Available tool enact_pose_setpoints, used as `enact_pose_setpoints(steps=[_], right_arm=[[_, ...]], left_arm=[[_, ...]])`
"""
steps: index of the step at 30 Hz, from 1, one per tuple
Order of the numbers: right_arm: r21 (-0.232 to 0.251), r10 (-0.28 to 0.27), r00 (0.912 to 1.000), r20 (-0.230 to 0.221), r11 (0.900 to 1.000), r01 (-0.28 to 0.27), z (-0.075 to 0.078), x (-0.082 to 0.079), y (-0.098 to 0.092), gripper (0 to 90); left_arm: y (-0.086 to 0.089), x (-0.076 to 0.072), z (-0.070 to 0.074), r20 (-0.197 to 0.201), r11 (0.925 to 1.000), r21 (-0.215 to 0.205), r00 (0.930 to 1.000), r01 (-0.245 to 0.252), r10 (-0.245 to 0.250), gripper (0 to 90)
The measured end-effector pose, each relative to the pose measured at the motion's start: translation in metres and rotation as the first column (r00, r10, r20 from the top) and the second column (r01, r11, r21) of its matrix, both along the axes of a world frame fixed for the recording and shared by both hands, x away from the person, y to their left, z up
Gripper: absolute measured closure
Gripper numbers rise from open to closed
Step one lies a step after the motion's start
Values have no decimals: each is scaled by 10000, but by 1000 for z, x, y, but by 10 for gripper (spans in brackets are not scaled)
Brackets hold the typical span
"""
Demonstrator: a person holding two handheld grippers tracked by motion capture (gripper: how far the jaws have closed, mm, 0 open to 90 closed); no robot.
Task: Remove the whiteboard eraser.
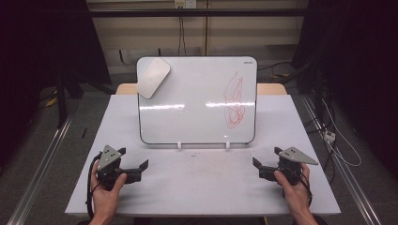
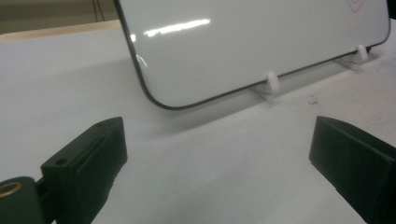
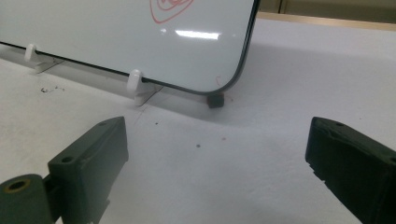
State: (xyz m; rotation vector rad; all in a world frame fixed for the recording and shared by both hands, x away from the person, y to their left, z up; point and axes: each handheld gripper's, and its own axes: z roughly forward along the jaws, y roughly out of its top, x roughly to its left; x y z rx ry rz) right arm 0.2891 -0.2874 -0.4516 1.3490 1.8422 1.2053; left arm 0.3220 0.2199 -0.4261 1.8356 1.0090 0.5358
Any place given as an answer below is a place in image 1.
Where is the person's right hand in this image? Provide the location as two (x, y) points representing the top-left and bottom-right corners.
(274, 162), (314, 219)

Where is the metal floor rail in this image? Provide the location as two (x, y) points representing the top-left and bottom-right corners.
(300, 96), (382, 225)
(7, 116), (73, 225)

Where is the wooden table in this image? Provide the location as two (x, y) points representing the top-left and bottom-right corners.
(115, 82), (287, 96)

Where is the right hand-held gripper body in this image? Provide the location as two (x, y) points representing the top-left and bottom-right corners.
(258, 146), (319, 186)

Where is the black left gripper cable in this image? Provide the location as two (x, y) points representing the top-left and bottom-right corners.
(85, 152), (103, 219)

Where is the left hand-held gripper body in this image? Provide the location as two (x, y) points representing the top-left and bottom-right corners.
(96, 144), (143, 191)

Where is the black wall cable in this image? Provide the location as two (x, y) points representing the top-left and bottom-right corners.
(177, 16), (186, 56)

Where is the white whiteboard with black rim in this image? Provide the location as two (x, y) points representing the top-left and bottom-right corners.
(136, 55), (258, 145)

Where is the yellow wall pipe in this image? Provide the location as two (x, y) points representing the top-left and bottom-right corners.
(204, 0), (209, 56)

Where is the white wall socket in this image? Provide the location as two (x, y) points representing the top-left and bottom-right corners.
(174, 0), (197, 9)

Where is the white cable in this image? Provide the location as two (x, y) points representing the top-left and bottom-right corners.
(321, 98), (363, 168)

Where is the black horizontal bar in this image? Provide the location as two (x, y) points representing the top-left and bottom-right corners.
(88, 7), (309, 18)

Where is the white rounded whiteboard eraser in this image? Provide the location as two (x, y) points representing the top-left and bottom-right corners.
(136, 57), (172, 100)

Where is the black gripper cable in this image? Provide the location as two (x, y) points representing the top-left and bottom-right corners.
(85, 152), (103, 219)
(299, 172), (314, 208)

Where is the dark curtain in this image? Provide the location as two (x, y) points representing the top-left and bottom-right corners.
(0, 0), (112, 170)
(290, 0), (398, 181)

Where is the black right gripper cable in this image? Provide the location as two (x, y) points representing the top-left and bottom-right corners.
(299, 172), (314, 208)

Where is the person's left hand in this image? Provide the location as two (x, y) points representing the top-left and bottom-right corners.
(89, 172), (128, 220)

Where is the white table cover sheet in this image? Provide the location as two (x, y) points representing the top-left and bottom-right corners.
(65, 94), (342, 218)

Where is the black metal stand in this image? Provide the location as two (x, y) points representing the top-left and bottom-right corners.
(54, 70), (84, 129)

